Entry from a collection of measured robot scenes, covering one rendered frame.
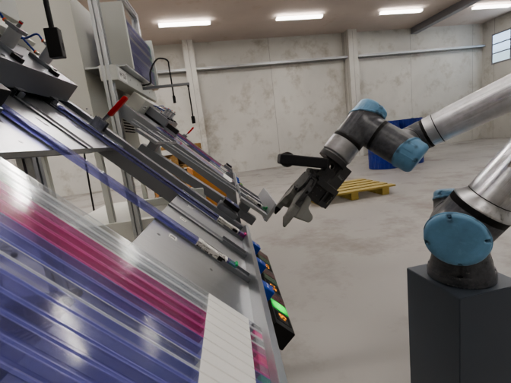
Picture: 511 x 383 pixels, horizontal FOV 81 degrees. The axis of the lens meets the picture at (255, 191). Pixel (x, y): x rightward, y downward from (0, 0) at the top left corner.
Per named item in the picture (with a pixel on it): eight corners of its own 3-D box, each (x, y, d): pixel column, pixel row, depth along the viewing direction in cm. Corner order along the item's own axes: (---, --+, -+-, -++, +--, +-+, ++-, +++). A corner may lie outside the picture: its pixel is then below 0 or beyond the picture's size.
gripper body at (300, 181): (324, 211, 71) (356, 171, 70) (296, 190, 69) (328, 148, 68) (314, 205, 78) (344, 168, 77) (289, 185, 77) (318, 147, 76)
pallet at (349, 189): (364, 185, 494) (363, 178, 492) (398, 193, 408) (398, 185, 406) (290, 196, 474) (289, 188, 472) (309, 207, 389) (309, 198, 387)
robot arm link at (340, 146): (340, 132, 68) (328, 134, 76) (327, 149, 68) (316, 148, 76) (363, 153, 69) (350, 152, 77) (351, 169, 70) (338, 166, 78)
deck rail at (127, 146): (233, 244, 84) (245, 227, 84) (233, 246, 82) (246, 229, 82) (-4, 79, 72) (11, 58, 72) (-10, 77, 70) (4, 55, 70)
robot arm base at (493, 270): (461, 258, 86) (461, 226, 85) (514, 281, 72) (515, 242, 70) (414, 268, 84) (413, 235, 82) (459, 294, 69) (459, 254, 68)
